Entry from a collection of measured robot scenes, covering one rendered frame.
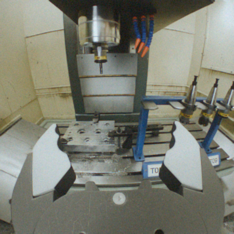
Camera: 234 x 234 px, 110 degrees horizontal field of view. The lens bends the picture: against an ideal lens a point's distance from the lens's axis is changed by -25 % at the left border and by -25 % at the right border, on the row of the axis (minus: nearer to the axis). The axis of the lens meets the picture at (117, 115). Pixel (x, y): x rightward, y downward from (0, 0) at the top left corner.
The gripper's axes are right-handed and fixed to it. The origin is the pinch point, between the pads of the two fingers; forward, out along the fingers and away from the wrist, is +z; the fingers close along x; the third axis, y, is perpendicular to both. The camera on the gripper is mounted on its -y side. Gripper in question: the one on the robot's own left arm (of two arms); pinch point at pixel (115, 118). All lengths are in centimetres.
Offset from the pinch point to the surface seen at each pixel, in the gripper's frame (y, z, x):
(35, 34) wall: -44, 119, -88
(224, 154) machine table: 40, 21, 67
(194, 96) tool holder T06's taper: 4.3, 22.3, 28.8
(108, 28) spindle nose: -17.2, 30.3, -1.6
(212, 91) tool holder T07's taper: 2.4, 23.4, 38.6
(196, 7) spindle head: -24.4, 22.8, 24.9
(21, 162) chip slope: 58, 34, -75
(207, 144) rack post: 35, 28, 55
